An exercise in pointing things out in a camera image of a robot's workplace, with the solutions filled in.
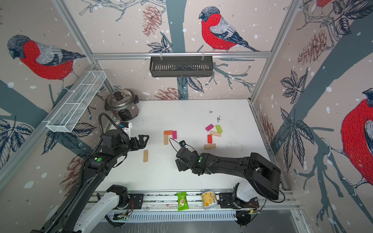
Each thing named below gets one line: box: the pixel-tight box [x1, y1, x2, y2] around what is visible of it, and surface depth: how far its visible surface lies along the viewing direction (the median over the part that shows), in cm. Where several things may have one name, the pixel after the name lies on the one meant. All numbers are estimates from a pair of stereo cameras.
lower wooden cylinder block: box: [203, 143, 217, 150], surface depth 95 cm
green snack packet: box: [176, 191, 189, 212], surface depth 74 cm
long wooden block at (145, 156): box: [143, 149, 149, 163], surface depth 92 cm
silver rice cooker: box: [104, 88, 140, 121], surface depth 100 cm
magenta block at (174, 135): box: [172, 130, 178, 140], surface depth 102 cm
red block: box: [207, 134, 213, 144], surface depth 99 cm
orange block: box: [163, 130, 173, 137], surface depth 102 cm
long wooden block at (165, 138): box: [163, 133, 169, 146], surface depth 100 cm
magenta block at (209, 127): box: [204, 123, 215, 132], surface depth 106 cm
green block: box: [215, 124, 223, 134], surface depth 105 cm
